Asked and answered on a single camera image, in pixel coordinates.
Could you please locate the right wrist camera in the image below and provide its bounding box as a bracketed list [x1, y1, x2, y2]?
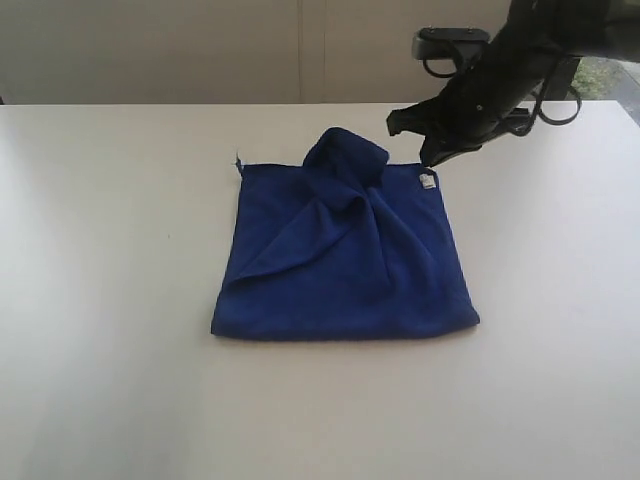
[411, 27, 491, 79]

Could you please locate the blue towel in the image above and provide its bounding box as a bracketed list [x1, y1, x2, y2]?
[211, 127, 480, 342]

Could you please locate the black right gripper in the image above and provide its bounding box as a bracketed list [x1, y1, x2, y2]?
[386, 1, 610, 168]

